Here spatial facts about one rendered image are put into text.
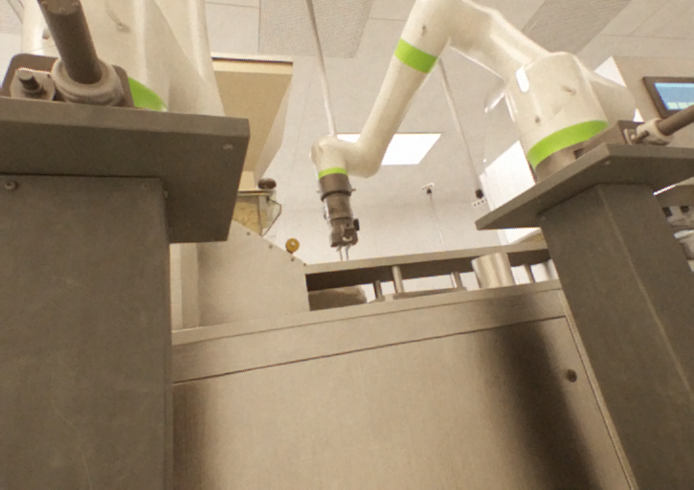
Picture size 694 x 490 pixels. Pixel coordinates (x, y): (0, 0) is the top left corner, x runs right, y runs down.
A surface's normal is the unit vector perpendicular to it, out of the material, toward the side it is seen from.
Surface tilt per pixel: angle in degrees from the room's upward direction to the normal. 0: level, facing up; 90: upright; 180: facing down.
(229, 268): 90
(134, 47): 90
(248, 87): 114
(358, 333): 90
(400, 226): 90
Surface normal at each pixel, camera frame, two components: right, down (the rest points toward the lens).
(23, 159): 0.17, 0.93
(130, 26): 0.77, -0.33
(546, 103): -0.68, -0.13
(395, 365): 0.24, -0.36
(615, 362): -0.92, 0.04
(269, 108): 0.29, 0.05
